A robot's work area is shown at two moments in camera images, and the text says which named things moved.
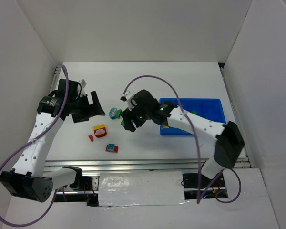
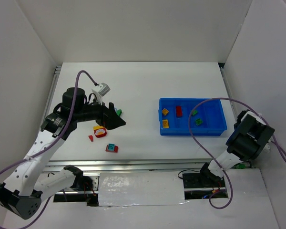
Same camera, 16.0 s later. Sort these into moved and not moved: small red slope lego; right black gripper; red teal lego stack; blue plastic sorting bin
Moved: right black gripper
Not moved: small red slope lego; blue plastic sorting bin; red teal lego stack
